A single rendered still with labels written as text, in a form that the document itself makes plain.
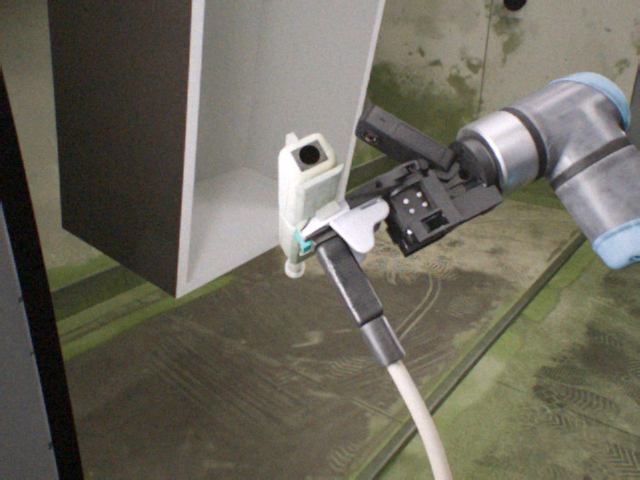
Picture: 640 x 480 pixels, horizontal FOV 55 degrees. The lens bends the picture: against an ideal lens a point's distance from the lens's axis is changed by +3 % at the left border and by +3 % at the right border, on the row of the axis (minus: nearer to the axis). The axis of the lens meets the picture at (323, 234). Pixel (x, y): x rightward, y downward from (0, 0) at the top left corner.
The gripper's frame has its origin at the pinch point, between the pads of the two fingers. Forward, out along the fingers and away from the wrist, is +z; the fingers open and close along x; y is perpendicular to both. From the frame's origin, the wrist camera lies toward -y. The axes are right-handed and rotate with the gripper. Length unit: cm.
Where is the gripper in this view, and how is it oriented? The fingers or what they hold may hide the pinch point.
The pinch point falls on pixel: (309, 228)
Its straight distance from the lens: 62.9
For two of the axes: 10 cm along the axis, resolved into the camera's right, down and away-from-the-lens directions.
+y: 4.8, 8.6, -2.0
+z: -8.7, 4.4, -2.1
